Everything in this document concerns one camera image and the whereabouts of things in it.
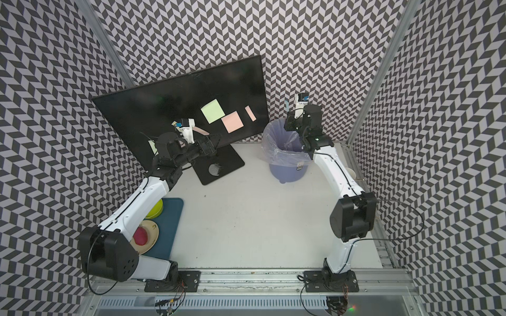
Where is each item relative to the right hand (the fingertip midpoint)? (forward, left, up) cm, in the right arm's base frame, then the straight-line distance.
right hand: (288, 114), depth 81 cm
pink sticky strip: (+5, +15, -5) cm, 17 cm away
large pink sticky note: (0, +24, -4) cm, 24 cm away
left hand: (-11, +29, -2) cm, 32 cm away
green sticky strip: (-13, +55, -4) cm, 57 cm away
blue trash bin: (-11, -1, -28) cm, 30 cm away
